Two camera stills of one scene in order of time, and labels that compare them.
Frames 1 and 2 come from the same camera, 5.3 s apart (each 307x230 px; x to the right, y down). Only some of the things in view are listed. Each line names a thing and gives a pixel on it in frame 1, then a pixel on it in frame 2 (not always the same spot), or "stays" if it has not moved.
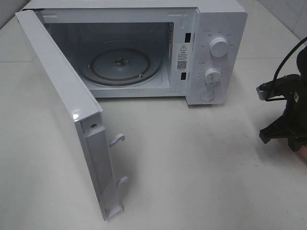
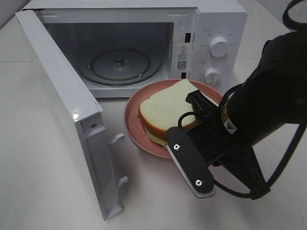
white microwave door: [81, 103] stays
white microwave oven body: [194, 49] stays
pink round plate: [301, 154] → [131, 111]
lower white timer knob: [213, 77] stays
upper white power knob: [218, 46] stays
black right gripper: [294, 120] → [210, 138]
